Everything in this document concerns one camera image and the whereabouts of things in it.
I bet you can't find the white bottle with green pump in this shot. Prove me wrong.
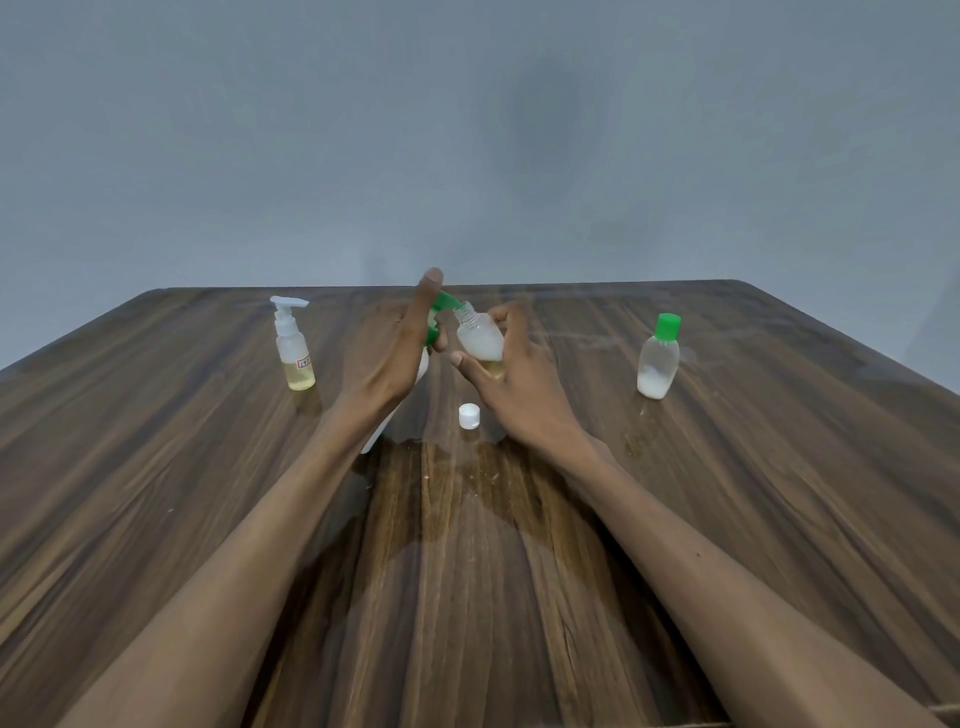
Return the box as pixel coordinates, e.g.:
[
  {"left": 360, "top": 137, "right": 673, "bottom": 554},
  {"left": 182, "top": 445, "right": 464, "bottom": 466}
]
[{"left": 360, "top": 291, "right": 465, "bottom": 456}]

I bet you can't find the small clear pump spray bottle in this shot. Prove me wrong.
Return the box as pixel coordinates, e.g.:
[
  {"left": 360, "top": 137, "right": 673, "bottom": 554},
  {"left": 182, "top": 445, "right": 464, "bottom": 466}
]
[{"left": 270, "top": 295, "right": 317, "bottom": 393}]

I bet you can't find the clear bottle with green cap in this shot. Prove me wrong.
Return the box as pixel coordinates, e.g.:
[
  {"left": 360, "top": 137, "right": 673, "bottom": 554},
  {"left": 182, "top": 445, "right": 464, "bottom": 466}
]
[{"left": 636, "top": 312, "right": 683, "bottom": 401}]

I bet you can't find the person's right hand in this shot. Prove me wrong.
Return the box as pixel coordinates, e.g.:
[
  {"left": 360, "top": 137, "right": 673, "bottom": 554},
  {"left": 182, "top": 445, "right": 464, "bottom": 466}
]
[{"left": 449, "top": 301, "right": 610, "bottom": 471}]

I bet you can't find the person's right forearm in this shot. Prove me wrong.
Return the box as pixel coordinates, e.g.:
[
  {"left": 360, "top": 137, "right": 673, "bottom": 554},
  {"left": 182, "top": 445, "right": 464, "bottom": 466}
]
[{"left": 551, "top": 441, "right": 948, "bottom": 728}]

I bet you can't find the person's left forearm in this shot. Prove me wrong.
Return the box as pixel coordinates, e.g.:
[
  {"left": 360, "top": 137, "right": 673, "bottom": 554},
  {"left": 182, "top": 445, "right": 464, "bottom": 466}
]
[{"left": 56, "top": 397, "right": 400, "bottom": 728}]

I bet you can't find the person's left hand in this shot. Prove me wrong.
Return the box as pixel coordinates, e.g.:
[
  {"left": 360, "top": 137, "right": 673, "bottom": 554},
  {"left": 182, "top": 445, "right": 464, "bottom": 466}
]
[{"left": 332, "top": 267, "right": 450, "bottom": 423}]

